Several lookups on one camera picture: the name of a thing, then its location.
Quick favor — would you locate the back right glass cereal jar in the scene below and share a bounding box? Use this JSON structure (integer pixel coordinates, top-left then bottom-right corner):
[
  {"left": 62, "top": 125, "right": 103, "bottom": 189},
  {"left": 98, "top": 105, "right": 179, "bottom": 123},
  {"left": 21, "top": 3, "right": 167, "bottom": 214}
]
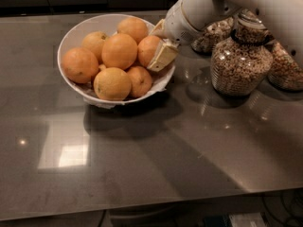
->
[{"left": 267, "top": 34, "right": 303, "bottom": 92}]

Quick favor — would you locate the white bowl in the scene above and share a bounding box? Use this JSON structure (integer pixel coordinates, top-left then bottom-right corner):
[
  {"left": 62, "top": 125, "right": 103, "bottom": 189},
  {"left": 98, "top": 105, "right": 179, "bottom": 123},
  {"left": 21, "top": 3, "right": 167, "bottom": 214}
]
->
[{"left": 57, "top": 13, "right": 177, "bottom": 107}]

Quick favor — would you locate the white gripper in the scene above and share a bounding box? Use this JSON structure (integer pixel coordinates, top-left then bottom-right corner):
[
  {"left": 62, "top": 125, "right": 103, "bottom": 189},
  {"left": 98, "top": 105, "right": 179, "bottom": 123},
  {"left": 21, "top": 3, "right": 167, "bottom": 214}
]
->
[{"left": 147, "top": 0, "right": 205, "bottom": 72}]

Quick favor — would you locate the back left glass cereal jar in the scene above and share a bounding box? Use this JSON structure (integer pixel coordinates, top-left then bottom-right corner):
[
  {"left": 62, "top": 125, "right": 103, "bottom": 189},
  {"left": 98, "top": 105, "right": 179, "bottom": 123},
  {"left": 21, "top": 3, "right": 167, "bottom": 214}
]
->
[{"left": 191, "top": 17, "right": 234, "bottom": 55}]

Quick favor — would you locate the glass cereal jar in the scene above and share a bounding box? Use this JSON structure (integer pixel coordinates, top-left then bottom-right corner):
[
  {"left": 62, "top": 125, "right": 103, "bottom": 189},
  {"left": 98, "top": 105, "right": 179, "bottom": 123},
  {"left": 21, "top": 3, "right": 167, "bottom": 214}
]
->
[
  {"left": 210, "top": 9, "right": 273, "bottom": 96},
  {"left": 267, "top": 34, "right": 303, "bottom": 92},
  {"left": 191, "top": 17, "right": 234, "bottom": 55}
]

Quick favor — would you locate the orange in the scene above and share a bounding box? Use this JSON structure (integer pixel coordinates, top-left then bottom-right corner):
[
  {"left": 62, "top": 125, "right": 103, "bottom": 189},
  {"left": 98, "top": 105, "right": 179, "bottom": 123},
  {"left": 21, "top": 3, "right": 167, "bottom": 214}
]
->
[
  {"left": 102, "top": 33, "right": 137, "bottom": 70},
  {"left": 81, "top": 31, "right": 109, "bottom": 64},
  {"left": 127, "top": 66, "right": 152, "bottom": 98},
  {"left": 117, "top": 17, "right": 149, "bottom": 44},
  {"left": 137, "top": 35, "right": 161, "bottom": 67},
  {"left": 62, "top": 47, "right": 98, "bottom": 84},
  {"left": 94, "top": 67, "right": 132, "bottom": 101}
]

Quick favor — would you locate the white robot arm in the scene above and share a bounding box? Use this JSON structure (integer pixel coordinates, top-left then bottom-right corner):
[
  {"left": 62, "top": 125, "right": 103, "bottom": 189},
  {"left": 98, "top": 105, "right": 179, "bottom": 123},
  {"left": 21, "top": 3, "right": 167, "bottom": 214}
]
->
[{"left": 152, "top": 0, "right": 303, "bottom": 66}]

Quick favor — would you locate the front glass cereal jar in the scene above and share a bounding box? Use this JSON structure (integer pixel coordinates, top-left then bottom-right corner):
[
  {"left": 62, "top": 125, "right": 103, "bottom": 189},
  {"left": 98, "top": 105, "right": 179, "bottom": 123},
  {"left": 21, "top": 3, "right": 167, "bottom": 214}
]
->
[{"left": 210, "top": 9, "right": 273, "bottom": 96}]

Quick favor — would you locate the small orange piece between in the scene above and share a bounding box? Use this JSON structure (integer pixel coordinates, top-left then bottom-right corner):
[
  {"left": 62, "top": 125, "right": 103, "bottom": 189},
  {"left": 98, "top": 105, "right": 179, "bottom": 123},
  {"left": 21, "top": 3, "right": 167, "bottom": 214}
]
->
[{"left": 98, "top": 64, "right": 107, "bottom": 71}]

